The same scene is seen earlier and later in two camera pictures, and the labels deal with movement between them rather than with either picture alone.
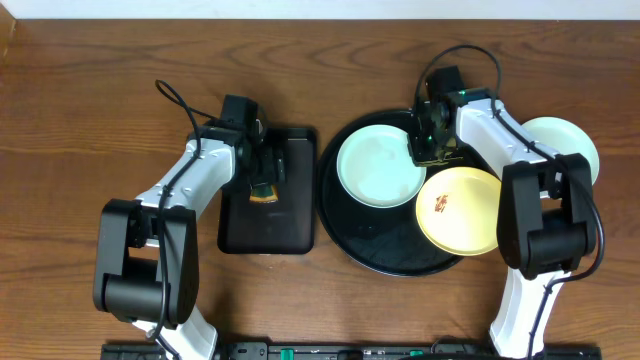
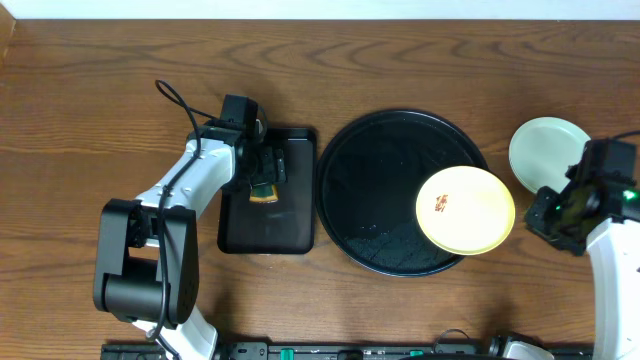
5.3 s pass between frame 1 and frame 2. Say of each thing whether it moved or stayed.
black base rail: stayed
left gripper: stayed
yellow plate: stayed
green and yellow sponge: stayed
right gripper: moved
